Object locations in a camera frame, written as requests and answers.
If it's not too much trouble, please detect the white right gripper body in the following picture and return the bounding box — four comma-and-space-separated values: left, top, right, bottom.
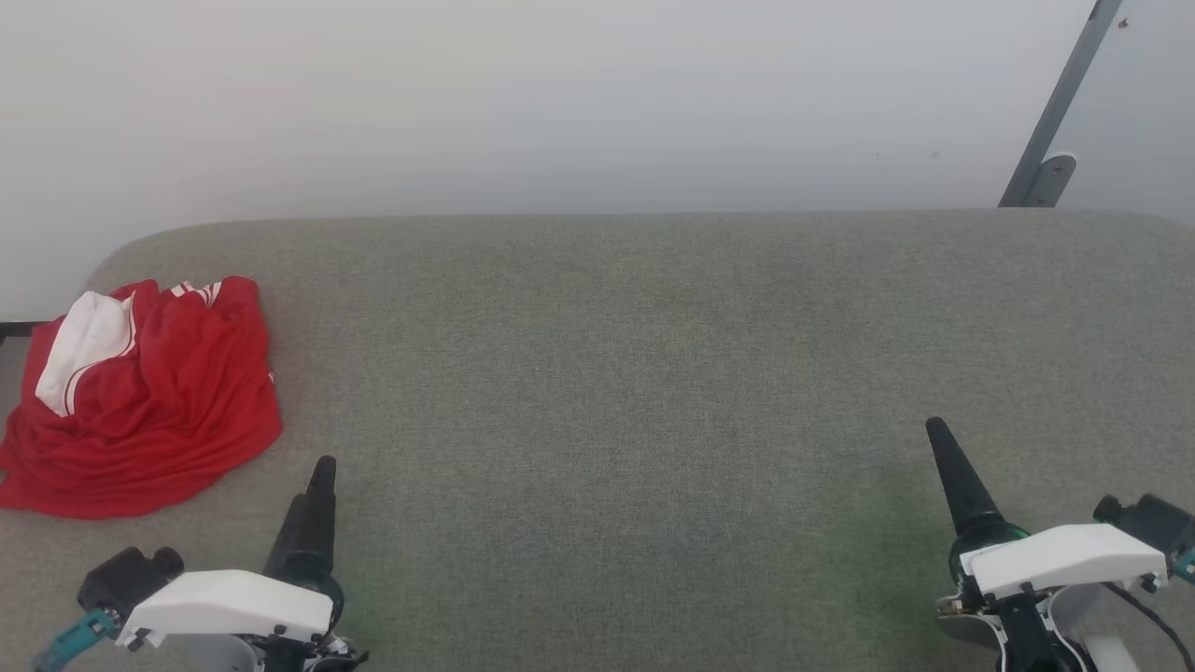
937, 517, 1169, 672

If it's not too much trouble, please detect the grey fabric sofa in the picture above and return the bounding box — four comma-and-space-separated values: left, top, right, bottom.
0, 209, 1195, 672

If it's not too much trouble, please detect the teal left camera plug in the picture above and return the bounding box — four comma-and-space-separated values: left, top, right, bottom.
31, 607, 120, 671

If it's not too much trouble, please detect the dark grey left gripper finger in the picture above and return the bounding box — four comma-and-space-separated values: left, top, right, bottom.
305, 455, 338, 572
264, 495, 310, 573

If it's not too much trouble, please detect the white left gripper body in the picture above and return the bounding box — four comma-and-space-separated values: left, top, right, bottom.
117, 560, 371, 672

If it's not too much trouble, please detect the red and white shirt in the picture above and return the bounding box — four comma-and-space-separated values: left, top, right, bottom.
0, 275, 284, 520

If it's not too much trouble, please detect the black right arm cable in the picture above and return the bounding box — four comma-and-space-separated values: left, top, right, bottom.
1102, 581, 1195, 672

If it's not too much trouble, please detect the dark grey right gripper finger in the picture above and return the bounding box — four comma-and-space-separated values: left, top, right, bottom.
925, 417, 1004, 536

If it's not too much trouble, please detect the grey rounded metal bracket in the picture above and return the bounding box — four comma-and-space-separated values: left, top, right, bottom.
1027, 154, 1078, 208

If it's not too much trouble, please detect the grey slanted metal bar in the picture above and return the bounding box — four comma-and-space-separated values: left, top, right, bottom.
998, 0, 1127, 208

